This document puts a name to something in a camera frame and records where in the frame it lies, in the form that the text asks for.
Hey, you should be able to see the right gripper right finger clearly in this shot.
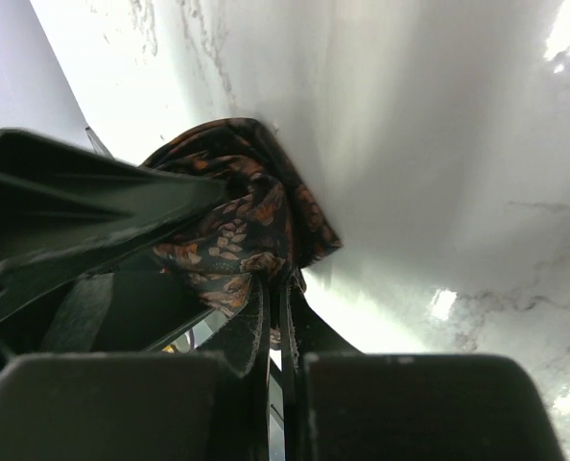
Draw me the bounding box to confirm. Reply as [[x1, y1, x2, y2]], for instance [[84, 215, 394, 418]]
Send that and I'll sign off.
[[278, 279, 563, 460]]

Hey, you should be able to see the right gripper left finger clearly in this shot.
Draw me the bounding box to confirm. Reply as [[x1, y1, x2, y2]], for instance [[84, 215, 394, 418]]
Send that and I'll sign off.
[[0, 280, 270, 460]]

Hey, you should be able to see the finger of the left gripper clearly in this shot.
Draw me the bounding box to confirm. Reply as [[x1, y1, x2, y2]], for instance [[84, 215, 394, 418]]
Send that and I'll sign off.
[[0, 262, 210, 355], [0, 129, 226, 279]]

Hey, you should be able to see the dark paisley necktie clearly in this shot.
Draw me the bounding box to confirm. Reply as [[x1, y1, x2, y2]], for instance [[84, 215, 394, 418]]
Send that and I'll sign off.
[[142, 117, 342, 316]]

